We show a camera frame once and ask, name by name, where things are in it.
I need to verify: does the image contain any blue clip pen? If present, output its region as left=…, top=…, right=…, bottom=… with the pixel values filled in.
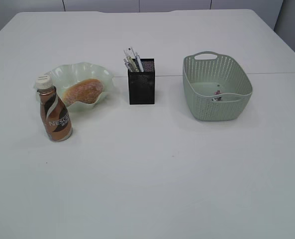
left=134, top=52, right=144, bottom=72

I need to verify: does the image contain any green wavy glass plate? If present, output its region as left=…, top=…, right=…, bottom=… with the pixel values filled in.
left=46, top=62, right=113, bottom=112

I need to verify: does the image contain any black clip pen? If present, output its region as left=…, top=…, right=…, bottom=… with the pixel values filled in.
left=123, top=59, right=132, bottom=72

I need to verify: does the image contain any brown coffee bottle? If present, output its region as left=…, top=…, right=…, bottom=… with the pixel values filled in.
left=35, top=75, right=73, bottom=141

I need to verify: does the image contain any sugared bread roll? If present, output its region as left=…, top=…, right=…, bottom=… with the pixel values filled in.
left=62, top=79, right=103, bottom=106

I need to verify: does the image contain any clear plastic ruler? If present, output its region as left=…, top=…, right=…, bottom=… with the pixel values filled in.
left=123, top=47, right=135, bottom=59

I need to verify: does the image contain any green plastic basket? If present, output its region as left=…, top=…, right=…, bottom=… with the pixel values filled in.
left=183, top=51, right=253, bottom=121

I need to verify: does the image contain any black mesh pen holder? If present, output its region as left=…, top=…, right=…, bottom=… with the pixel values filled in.
left=127, top=58, right=155, bottom=105

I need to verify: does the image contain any yellow clip pen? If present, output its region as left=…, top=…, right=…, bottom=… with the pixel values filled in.
left=126, top=56, right=139, bottom=72

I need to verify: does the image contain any large paper ball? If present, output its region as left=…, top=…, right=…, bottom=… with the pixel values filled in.
left=211, top=90, right=222, bottom=102

